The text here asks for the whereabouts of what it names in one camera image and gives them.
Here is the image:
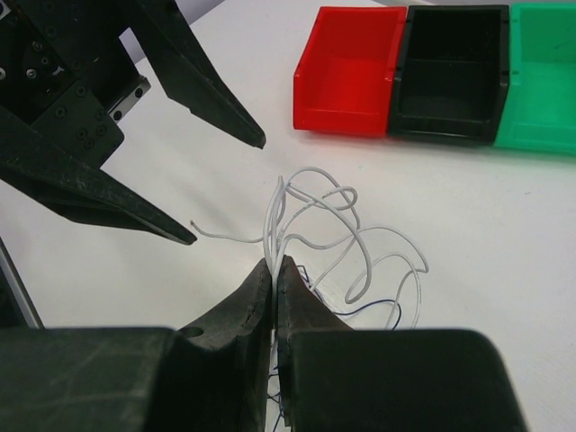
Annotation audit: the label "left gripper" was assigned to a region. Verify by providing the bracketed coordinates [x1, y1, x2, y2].
[1, 1, 196, 245]

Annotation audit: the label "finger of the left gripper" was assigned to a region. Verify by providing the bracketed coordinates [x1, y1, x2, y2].
[130, 1, 266, 149]

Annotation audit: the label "blue black wire bundle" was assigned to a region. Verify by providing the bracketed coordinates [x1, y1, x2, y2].
[265, 265, 404, 432]

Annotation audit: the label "red plastic bin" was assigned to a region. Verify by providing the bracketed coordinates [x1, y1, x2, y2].
[292, 6, 408, 138]

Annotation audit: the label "white wires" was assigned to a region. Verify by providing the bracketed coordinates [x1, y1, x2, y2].
[188, 166, 428, 332]

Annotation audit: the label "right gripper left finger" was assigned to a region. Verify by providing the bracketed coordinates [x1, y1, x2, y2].
[1, 260, 271, 431]

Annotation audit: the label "green plastic bin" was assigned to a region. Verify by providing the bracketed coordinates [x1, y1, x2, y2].
[494, 3, 575, 156]

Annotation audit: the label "black plastic bin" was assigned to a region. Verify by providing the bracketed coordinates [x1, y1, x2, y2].
[388, 4, 510, 146]

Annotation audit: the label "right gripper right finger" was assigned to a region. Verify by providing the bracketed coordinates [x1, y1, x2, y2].
[276, 256, 527, 431]

